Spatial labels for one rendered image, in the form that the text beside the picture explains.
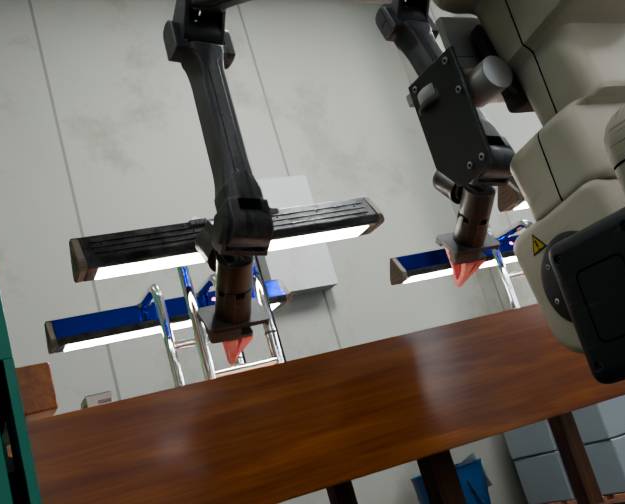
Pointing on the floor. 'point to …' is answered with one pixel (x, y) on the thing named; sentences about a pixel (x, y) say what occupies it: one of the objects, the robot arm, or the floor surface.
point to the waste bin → (472, 488)
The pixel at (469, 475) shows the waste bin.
